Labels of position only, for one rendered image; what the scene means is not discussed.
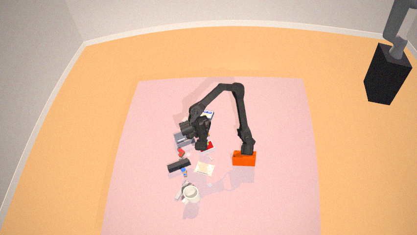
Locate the red-handled rubber stamp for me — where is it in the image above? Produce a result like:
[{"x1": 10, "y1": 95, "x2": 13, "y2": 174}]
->
[{"x1": 178, "y1": 148, "x2": 185, "y2": 158}]

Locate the blue-handled rubber stamp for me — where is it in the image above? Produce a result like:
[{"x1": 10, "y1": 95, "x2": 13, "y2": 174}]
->
[{"x1": 181, "y1": 168, "x2": 187, "y2": 177}]

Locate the red ink pad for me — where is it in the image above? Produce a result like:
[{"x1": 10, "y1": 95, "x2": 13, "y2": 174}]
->
[{"x1": 199, "y1": 140, "x2": 215, "y2": 154}]

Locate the white card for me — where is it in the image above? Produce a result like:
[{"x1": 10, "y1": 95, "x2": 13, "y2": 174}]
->
[{"x1": 193, "y1": 161, "x2": 216, "y2": 177}]

